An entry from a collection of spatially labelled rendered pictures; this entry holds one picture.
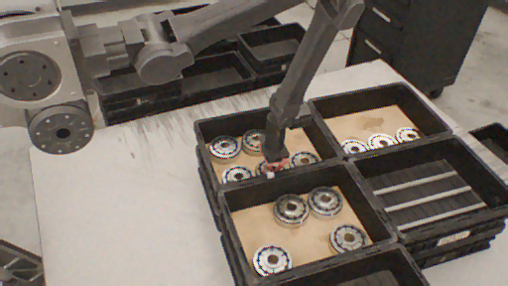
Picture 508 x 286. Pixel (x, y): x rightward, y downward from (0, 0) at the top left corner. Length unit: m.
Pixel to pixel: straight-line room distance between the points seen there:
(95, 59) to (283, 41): 2.03
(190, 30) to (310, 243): 0.70
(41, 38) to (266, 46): 2.01
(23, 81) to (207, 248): 0.80
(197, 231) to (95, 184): 0.41
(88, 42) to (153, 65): 0.11
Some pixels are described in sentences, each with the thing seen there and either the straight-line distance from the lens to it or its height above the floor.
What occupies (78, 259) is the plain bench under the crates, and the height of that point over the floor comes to 0.70.
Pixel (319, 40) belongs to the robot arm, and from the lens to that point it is 0.96.
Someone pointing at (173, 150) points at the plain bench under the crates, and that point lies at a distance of 1.65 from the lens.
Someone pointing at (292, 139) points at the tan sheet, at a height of 0.83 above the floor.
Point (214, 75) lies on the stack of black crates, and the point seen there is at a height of 0.38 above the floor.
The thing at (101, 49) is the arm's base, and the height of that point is 1.47.
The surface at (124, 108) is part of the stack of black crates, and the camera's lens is 2.21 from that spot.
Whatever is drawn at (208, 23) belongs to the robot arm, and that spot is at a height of 1.48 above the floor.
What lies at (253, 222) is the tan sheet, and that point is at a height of 0.83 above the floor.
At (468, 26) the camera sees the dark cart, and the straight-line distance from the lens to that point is 3.02.
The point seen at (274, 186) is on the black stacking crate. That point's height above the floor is 0.90.
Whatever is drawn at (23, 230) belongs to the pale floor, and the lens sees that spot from 2.49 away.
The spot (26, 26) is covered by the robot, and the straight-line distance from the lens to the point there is 0.78.
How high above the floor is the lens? 1.85
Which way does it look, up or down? 44 degrees down
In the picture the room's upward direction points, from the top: 3 degrees clockwise
